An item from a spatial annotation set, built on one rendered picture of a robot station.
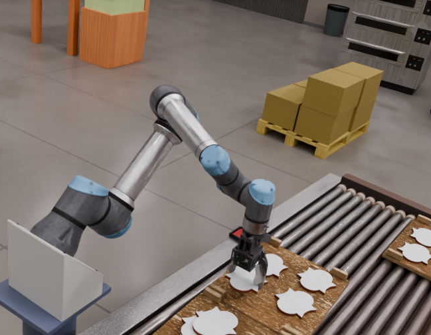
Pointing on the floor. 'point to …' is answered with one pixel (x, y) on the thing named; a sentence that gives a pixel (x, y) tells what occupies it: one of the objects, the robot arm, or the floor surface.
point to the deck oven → (392, 40)
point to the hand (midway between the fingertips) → (246, 278)
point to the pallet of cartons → (323, 108)
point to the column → (14, 304)
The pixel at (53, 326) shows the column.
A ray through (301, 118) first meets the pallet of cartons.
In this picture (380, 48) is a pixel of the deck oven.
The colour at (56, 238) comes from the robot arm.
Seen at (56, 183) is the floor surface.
